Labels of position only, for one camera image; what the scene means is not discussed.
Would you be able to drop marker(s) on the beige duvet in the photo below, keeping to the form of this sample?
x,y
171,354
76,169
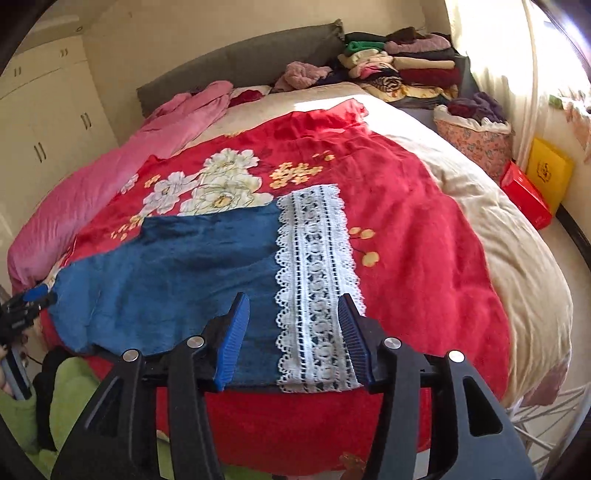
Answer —
x,y
508,240

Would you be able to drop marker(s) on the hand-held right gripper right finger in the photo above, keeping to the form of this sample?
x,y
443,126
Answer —
x,y
353,337

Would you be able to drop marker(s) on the pink fluffy garment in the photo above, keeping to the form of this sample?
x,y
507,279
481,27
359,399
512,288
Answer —
x,y
302,76

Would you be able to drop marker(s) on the pink quilt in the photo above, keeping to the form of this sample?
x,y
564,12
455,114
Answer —
x,y
92,184

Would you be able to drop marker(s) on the white drying rack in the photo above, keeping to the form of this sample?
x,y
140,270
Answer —
x,y
554,424

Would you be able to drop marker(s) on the blue denim pants lace trim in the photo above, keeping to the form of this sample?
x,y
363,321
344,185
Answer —
x,y
184,267

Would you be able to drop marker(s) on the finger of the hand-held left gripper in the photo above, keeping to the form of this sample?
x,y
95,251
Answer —
x,y
37,293

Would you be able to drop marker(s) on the grey bed headboard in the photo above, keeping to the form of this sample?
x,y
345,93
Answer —
x,y
258,60

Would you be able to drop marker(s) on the person's left hand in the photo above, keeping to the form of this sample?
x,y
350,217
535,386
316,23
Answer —
x,y
2,384

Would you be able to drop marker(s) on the dark red garment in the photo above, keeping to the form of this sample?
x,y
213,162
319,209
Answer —
x,y
248,96

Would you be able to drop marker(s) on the cream wardrobe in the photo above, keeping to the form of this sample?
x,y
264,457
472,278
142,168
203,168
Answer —
x,y
46,115

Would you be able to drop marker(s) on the red box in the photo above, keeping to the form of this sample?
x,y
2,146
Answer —
x,y
526,196

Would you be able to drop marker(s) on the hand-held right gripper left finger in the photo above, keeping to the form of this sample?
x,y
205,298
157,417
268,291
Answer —
x,y
233,339

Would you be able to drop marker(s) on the yellow box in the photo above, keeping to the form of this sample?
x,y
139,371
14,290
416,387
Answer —
x,y
549,173

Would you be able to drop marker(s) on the red floral blanket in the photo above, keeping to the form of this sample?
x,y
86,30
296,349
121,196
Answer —
x,y
415,230

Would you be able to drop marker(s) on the purple clothes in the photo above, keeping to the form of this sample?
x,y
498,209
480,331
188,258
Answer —
x,y
480,106

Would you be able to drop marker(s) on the stack of folded clothes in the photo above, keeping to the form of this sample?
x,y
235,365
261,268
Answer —
x,y
415,60

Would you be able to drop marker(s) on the white curtain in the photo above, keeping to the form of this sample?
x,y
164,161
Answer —
x,y
489,55

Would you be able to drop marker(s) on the floral fabric basket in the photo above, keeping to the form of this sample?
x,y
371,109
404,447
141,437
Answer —
x,y
480,143

